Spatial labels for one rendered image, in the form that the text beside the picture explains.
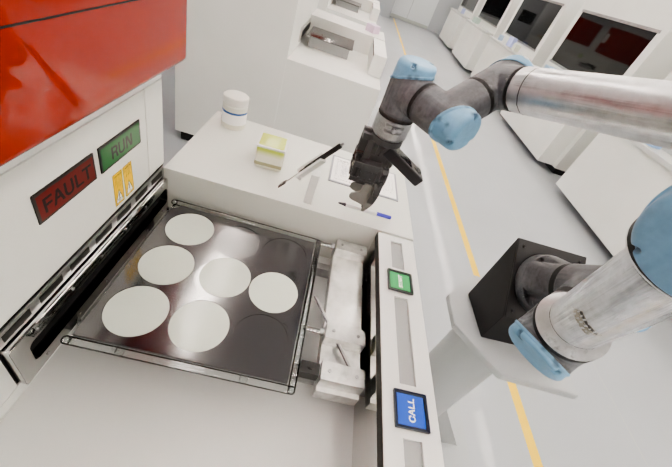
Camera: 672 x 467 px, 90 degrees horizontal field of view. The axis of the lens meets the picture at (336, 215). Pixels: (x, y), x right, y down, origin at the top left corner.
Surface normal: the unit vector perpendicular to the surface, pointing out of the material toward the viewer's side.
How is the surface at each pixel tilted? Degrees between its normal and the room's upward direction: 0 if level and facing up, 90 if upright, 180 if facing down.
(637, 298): 120
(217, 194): 90
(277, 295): 0
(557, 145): 90
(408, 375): 0
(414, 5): 90
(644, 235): 113
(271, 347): 0
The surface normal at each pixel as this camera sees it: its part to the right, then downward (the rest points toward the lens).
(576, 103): -0.90, 0.15
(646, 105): -0.85, -0.07
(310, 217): -0.08, 0.62
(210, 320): 0.29, -0.74
